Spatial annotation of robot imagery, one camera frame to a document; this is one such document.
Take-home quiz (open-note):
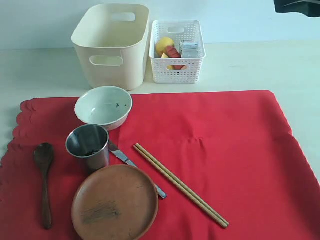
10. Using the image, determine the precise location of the yellow lemon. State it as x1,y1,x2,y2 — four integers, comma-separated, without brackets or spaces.
155,37,175,57

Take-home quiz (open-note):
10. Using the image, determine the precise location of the pale green ceramic bowl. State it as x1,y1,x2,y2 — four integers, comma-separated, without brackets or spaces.
74,86,133,131

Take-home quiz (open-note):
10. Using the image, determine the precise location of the red tablecloth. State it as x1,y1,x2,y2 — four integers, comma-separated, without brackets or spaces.
0,90,320,240

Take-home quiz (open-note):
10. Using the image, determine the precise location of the red sausage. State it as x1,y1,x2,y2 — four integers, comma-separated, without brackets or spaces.
165,45,181,58

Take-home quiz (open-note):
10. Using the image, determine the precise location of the wooden chopstick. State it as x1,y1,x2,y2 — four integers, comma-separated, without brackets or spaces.
134,143,229,228
133,143,229,228

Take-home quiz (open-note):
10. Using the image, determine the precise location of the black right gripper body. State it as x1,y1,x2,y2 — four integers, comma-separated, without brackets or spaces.
273,0,320,18

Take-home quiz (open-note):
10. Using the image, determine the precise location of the white perforated plastic basket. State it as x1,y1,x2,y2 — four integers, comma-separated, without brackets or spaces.
149,20,206,84

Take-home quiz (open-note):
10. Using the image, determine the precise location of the stainless steel cup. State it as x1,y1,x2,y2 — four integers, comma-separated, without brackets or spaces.
65,124,110,174

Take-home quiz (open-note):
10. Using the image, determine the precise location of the yellow cheese wedge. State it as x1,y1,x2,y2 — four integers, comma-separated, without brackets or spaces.
161,53,175,70

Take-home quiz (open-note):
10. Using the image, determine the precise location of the brown clay plate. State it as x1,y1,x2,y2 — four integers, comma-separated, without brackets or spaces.
71,164,159,240

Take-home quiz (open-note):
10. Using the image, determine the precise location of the metal table knife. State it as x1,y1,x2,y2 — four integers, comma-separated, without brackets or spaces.
107,140,167,199

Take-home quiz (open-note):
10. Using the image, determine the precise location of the blue white milk carton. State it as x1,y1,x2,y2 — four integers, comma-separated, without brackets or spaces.
179,40,199,58

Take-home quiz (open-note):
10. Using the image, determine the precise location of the dark wooden spoon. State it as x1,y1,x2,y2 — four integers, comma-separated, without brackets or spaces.
33,142,54,230

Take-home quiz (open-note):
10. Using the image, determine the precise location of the cream plastic tub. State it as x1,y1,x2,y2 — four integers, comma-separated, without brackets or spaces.
71,3,150,91

